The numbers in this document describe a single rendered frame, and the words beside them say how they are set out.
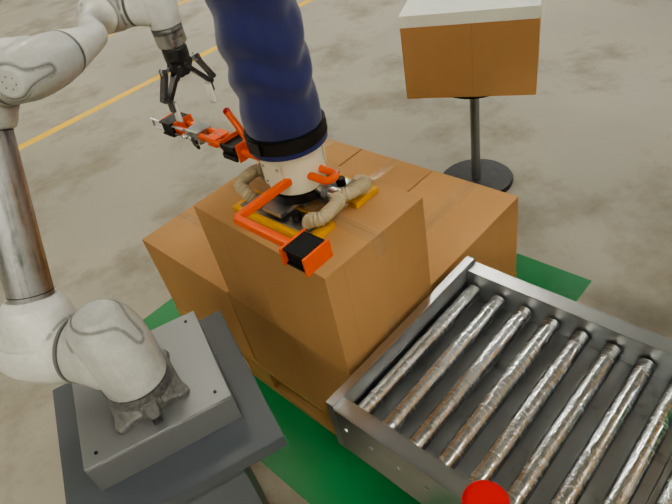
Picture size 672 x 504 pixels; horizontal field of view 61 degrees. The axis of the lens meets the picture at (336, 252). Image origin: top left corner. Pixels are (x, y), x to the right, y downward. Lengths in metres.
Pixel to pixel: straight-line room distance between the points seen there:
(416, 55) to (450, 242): 1.05
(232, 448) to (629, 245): 2.13
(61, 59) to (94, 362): 0.62
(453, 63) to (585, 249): 1.06
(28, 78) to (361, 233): 0.84
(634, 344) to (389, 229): 0.74
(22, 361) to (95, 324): 0.23
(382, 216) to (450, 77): 1.36
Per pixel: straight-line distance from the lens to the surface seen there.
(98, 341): 1.30
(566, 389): 1.74
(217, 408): 1.40
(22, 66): 1.26
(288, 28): 1.41
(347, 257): 1.46
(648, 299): 2.72
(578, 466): 1.55
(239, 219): 1.46
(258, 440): 1.41
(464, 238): 2.10
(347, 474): 2.17
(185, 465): 1.44
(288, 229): 1.57
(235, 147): 1.75
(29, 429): 2.87
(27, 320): 1.42
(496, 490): 0.95
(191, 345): 1.54
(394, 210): 1.59
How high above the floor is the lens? 1.89
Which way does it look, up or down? 40 degrees down
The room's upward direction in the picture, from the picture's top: 13 degrees counter-clockwise
